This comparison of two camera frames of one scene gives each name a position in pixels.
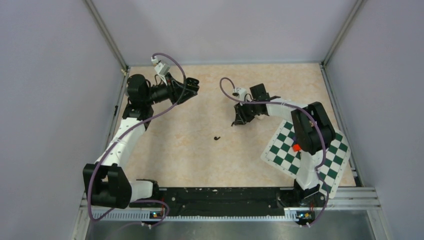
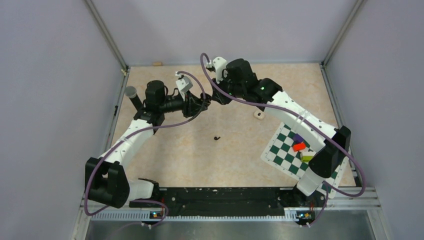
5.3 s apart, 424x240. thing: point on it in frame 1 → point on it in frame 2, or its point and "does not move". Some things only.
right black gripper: [241, 117] → [218, 96]
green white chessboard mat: [279, 154] does not move
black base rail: [230, 201] does not move
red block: [296, 147] does not move
